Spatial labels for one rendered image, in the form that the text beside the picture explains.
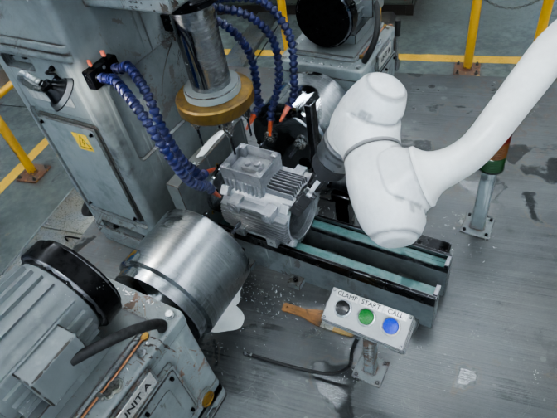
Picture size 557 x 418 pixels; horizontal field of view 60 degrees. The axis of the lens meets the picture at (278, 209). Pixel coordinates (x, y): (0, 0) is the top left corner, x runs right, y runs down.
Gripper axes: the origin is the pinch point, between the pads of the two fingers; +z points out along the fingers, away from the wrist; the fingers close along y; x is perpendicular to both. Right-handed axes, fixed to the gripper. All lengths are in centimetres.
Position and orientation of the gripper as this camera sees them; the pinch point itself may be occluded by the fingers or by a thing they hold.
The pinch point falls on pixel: (300, 205)
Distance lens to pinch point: 112.8
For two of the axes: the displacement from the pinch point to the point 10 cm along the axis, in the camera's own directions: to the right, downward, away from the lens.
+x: 8.2, 5.7, -0.1
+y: -4.8, 6.7, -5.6
